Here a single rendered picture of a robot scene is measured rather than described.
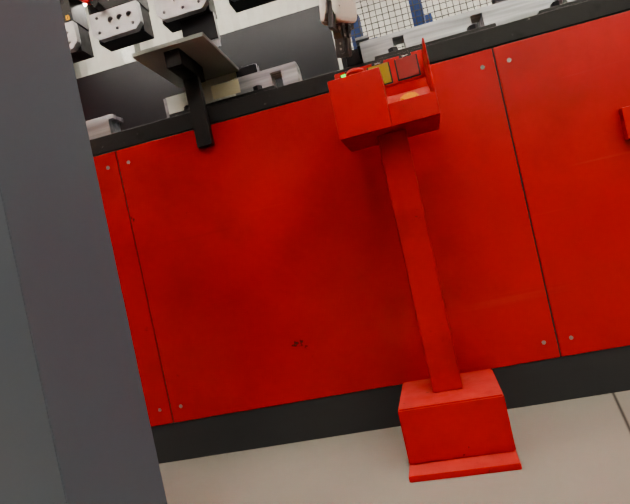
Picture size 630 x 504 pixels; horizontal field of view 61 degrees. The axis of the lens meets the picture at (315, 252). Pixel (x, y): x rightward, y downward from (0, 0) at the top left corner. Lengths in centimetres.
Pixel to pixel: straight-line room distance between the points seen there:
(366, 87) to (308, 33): 104
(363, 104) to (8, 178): 64
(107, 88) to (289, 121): 113
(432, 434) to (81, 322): 66
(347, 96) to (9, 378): 75
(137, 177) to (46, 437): 82
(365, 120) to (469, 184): 34
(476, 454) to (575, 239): 54
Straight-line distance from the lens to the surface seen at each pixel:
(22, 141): 87
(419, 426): 110
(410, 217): 111
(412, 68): 126
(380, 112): 109
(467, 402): 108
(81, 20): 185
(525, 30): 140
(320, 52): 209
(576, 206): 135
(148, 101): 225
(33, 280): 82
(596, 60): 142
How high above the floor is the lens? 44
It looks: 1 degrees up
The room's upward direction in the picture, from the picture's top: 12 degrees counter-clockwise
